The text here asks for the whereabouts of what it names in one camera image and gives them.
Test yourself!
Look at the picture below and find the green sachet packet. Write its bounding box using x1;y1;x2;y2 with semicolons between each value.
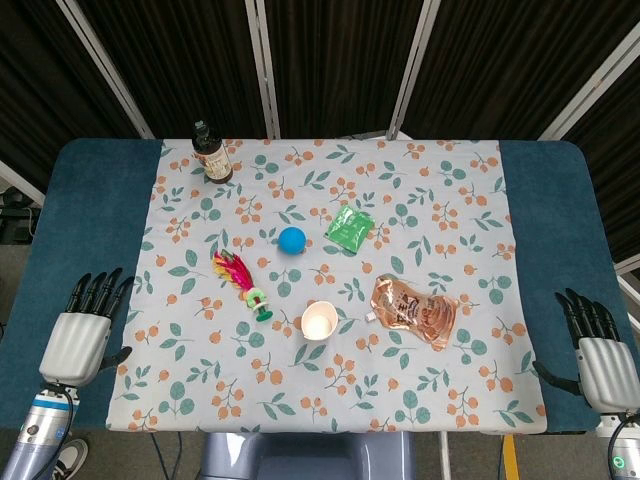
324;204;376;256

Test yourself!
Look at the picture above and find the pink green feather shuttlecock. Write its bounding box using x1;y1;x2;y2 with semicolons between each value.
211;249;275;324

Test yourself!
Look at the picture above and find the white paper cup stack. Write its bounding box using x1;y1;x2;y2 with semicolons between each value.
300;299;339;342

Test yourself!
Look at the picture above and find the brown spouted drink pouch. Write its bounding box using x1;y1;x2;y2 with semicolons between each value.
364;273;460;353

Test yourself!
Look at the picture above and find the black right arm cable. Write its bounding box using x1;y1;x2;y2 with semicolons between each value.
605;412;632;456

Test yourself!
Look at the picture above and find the dark glass bottle with label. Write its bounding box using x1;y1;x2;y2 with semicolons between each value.
192;119;234;185

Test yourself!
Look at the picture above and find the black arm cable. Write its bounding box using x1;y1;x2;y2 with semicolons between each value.
605;412;632;456
19;384;76;480

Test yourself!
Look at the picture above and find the dark screen panel white frame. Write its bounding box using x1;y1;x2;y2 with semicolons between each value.
549;64;640;266
394;0;640;141
0;0;151;201
74;0;279;140
252;0;432;140

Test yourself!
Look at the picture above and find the blue ball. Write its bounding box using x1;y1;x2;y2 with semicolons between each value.
277;226;307;256

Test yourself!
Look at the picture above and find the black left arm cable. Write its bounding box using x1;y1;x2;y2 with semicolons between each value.
19;384;76;480

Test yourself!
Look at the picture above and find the blue table cover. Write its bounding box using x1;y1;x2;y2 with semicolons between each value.
0;138;616;434

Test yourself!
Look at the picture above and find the floral tablecloth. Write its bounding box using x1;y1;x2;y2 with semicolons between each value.
106;137;549;434

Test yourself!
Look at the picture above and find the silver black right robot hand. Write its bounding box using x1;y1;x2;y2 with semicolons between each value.
532;288;640;415

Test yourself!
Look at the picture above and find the black white sneaker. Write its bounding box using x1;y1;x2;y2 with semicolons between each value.
53;438;90;480

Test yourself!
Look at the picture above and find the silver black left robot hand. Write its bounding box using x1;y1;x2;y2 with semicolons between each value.
38;267;135;387

